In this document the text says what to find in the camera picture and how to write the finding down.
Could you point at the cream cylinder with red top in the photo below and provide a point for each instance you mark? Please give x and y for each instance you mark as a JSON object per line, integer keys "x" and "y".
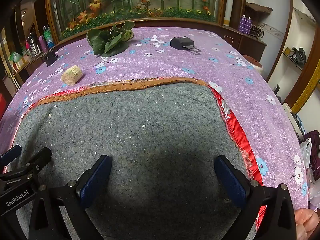
{"x": 255, "y": 64}

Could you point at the steel thermos flask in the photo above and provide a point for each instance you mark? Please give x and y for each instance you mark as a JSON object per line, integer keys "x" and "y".
{"x": 33, "y": 43}

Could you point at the green and blue bottle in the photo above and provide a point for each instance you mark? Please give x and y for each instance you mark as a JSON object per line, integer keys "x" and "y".
{"x": 48, "y": 36}

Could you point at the purple floral tablecloth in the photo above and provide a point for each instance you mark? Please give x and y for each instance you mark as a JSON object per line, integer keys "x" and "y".
{"x": 175, "y": 65}

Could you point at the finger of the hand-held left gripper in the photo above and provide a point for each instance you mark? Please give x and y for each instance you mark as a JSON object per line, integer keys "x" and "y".
{"x": 40, "y": 157}
{"x": 10, "y": 153}

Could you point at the purple spray can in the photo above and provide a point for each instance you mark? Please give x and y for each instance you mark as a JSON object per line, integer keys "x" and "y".
{"x": 248, "y": 25}
{"x": 242, "y": 24}

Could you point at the wooden side cabinet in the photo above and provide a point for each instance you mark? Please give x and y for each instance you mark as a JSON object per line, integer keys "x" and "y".
{"x": 252, "y": 42}

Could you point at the grey felt mat orange border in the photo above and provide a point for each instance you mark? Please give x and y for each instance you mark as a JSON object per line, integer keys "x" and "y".
{"x": 137, "y": 130}

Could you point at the white plastic bag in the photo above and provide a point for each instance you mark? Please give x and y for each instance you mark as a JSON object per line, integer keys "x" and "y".
{"x": 306, "y": 152}

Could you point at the person's right hand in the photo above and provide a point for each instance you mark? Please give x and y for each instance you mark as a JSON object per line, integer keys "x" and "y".
{"x": 308, "y": 223}

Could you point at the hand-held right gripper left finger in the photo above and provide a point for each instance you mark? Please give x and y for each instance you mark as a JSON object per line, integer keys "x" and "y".
{"x": 95, "y": 180}

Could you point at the wall shelf with clutter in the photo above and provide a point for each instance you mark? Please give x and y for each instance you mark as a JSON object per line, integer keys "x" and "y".
{"x": 296, "y": 55}

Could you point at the leafy green vegetable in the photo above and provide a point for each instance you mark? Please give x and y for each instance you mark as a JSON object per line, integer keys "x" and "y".
{"x": 110, "y": 41}

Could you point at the small black clip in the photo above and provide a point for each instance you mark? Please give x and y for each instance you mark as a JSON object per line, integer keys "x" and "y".
{"x": 51, "y": 59}

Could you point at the purple bottle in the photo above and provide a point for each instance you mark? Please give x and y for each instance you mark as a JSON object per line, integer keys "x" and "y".
{"x": 43, "y": 44}

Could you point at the dark purple cloth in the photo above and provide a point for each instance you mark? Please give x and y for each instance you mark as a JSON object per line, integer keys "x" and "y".
{"x": 314, "y": 142}

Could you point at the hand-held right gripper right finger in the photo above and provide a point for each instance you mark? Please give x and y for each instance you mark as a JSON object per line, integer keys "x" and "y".
{"x": 230, "y": 183}

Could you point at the green packet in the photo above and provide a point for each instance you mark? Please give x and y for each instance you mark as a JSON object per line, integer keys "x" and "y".
{"x": 14, "y": 57}

